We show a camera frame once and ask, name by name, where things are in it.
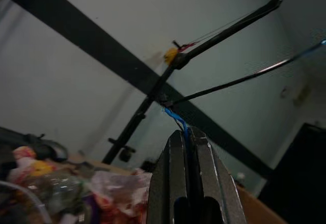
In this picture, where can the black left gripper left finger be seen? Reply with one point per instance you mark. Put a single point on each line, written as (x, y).
(164, 183)

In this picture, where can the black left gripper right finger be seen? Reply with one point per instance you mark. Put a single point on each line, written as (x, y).
(219, 183)

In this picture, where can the black cabinet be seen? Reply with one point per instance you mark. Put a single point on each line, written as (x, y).
(300, 178)

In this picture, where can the thin black rod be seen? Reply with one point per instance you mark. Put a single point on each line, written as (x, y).
(229, 82)

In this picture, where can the clear plastic bottle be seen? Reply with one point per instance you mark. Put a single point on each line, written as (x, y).
(56, 185)

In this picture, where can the yellow round knob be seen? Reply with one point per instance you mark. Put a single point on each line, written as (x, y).
(170, 54)

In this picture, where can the colourful floral wrapper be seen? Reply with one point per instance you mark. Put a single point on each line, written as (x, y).
(35, 163)

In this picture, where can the thick black stand pole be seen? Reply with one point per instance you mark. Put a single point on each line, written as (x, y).
(216, 39)

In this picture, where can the black diagonal wall beam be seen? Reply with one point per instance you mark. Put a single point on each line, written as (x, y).
(84, 31)

